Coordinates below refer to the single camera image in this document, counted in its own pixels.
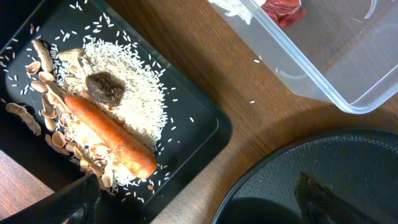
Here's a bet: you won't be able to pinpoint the orange carrot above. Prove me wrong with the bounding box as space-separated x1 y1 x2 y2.
65 96 157 179

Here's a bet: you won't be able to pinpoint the white tissue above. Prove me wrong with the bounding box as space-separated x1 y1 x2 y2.
208 0 253 25

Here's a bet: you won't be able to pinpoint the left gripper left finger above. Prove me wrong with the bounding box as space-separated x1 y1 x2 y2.
1 174 101 223

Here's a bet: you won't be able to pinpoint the round black serving tray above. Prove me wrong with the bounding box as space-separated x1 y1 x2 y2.
213 129 397 223

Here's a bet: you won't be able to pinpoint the clear plastic bin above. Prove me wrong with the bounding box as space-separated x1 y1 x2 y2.
211 0 397 114

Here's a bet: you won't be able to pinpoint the red snack wrapper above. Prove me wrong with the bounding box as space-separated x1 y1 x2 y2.
261 0 307 27

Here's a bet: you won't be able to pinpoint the peanut shells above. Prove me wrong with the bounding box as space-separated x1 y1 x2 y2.
4 39 156 191

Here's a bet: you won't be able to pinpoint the dark brown food chunk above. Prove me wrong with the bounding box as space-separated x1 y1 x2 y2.
85 72 125 106

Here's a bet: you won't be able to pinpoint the black rectangular tray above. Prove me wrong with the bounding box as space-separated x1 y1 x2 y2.
1 1 233 223

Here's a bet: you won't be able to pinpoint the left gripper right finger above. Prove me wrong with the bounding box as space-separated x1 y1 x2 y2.
295 172 397 224

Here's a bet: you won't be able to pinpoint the pile of white rice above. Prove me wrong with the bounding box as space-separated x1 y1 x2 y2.
0 0 195 203

